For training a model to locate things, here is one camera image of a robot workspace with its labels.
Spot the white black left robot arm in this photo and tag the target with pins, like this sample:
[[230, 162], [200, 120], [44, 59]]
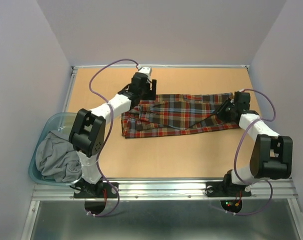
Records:
[[87, 134]]

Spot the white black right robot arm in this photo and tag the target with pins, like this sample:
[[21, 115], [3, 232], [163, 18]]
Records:
[[272, 153]]

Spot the red blue plaid flannel shirt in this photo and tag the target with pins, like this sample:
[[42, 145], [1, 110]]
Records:
[[175, 115]]

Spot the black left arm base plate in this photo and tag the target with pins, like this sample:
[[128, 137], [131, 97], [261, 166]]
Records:
[[109, 191]]

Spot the aluminium front table rail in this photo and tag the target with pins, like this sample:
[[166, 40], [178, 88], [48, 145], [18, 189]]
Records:
[[167, 189]]

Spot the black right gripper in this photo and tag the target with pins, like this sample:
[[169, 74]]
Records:
[[220, 110]]

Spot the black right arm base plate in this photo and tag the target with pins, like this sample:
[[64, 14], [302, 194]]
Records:
[[215, 189]]

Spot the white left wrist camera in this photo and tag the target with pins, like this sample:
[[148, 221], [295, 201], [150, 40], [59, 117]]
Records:
[[147, 70]]

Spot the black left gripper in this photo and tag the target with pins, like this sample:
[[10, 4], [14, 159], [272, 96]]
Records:
[[152, 94]]

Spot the aluminium table rail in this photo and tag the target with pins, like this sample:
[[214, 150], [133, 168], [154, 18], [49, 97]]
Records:
[[167, 189], [225, 66]]

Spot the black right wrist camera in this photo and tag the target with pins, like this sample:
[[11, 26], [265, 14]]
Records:
[[242, 101]]

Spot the aluminium back table rail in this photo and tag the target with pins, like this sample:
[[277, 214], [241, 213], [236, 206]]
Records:
[[225, 66]]

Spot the grey crumpled shirt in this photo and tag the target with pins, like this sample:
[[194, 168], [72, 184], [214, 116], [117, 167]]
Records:
[[56, 158]]

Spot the clear blue plastic bin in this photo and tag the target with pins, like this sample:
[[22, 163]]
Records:
[[63, 123]]

